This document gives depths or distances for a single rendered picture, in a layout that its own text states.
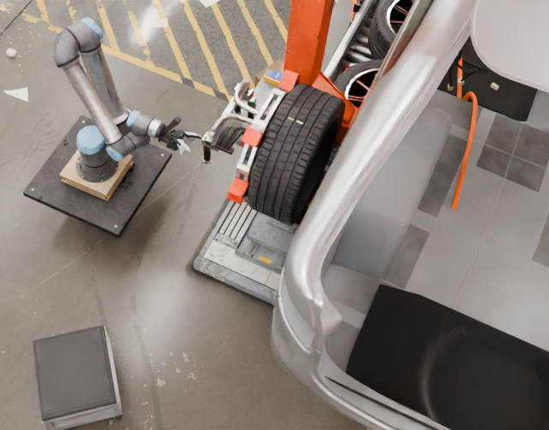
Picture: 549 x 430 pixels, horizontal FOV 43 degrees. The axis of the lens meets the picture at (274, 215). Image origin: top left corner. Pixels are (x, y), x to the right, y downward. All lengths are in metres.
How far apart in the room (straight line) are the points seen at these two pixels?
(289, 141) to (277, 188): 0.22
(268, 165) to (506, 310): 1.20
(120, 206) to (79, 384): 1.00
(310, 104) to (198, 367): 1.53
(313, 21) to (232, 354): 1.78
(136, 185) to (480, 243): 1.89
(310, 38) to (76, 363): 1.90
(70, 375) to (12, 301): 0.75
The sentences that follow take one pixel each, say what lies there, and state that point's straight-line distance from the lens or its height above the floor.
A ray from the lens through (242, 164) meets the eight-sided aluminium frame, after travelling 3.17.
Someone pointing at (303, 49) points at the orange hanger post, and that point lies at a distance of 3.44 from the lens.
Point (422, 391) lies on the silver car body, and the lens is 2.92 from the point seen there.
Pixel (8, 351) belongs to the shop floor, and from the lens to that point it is 3.96.
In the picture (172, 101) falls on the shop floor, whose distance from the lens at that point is 4.64.
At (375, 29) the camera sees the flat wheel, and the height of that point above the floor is 0.47.
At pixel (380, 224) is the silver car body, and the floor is 1.17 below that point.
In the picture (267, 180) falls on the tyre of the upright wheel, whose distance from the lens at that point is 3.10.
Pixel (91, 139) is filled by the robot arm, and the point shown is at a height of 0.63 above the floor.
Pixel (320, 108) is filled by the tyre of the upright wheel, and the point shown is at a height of 1.17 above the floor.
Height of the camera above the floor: 3.61
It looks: 60 degrees down
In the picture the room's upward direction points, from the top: 9 degrees clockwise
